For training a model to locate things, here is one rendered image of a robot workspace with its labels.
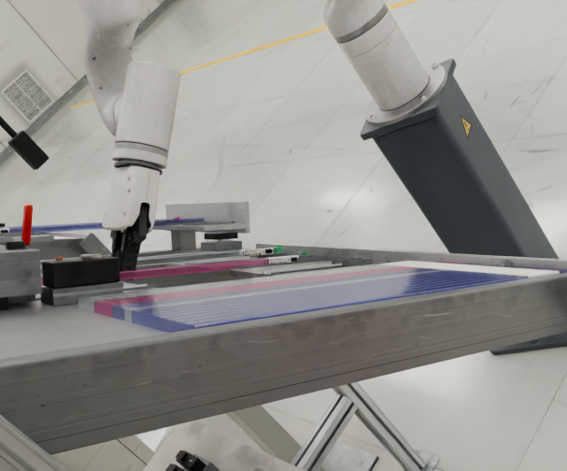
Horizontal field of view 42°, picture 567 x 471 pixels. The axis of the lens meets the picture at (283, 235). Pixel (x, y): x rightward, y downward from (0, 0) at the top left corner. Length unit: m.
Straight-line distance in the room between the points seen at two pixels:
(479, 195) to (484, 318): 0.89
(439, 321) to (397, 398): 1.32
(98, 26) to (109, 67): 0.10
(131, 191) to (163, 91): 0.16
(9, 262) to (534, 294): 0.54
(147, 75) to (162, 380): 0.71
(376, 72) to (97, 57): 0.57
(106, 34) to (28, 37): 8.04
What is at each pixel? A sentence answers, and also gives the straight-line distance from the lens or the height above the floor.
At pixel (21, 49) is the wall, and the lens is 9.15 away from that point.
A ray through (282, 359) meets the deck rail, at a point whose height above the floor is 1.01.
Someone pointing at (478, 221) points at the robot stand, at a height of 0.39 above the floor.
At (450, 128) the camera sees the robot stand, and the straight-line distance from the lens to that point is 1.54.
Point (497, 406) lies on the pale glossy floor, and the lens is 1.84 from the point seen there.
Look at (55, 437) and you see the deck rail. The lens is 0.50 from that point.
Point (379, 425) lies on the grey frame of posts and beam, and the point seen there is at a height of 0.20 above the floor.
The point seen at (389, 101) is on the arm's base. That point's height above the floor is 0.73.
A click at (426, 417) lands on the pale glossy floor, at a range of 1.92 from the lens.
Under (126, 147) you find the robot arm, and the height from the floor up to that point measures 1.06.
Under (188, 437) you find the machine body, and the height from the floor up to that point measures 0.62.
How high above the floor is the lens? 1.33
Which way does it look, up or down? 26 degrees down
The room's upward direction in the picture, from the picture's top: 39 degrees counter-clockwise
